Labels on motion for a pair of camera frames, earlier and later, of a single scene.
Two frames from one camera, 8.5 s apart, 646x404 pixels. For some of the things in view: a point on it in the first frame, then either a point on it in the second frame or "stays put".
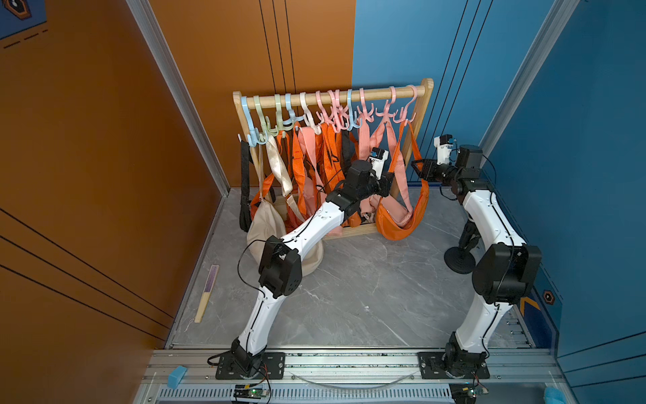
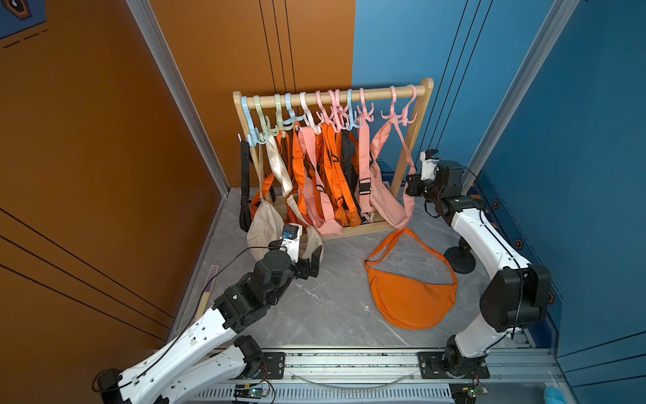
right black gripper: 430,168 -> 415,183
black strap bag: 246,205 stays put
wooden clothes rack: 244,101 stays put
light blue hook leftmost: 252,138 stays put
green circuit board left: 249,391 stays put
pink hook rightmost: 405,115 stays put
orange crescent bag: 386,226 -> 405,301
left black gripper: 383,184 -> 304,271
